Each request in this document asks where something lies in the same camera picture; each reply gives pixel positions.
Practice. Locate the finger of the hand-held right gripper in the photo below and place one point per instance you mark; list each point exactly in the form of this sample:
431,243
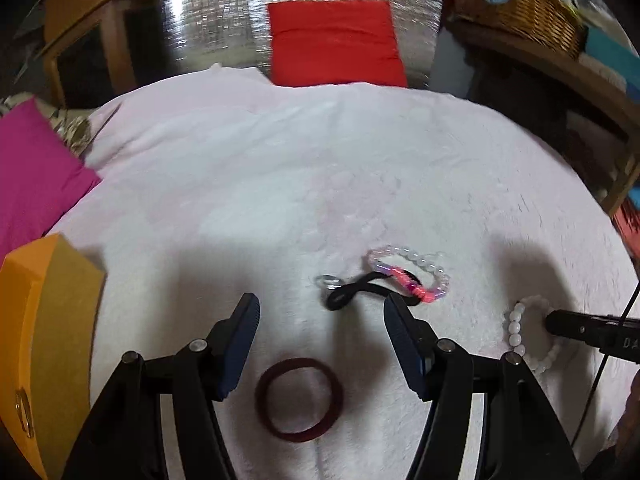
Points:
590,332

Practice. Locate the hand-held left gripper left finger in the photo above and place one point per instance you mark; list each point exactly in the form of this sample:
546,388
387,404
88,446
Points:
240,350

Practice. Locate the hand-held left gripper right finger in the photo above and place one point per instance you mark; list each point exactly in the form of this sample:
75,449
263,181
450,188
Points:
402,350

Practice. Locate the orange jewelry box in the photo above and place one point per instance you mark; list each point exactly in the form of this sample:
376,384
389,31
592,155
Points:
55,335

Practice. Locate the person's right forearm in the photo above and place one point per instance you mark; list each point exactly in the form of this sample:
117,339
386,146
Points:
627,420

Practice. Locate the maroon bangle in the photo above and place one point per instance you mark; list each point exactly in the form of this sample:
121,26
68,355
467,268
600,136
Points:
265,410

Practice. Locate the white embossed blanket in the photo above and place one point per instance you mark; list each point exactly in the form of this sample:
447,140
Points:
300,160

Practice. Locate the magenta cushion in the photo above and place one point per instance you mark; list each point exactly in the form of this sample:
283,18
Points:
30,175

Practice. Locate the teal box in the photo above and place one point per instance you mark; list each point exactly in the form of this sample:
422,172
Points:
615,60

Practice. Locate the patterned cloth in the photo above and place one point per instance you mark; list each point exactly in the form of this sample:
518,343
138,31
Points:
75,130

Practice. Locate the red cushion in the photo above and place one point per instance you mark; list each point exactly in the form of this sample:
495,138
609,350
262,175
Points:
335,45

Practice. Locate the wicker basket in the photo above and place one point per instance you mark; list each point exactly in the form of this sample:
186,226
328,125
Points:
530,10

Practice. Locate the silver foil mat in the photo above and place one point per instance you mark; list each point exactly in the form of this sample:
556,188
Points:
215,10

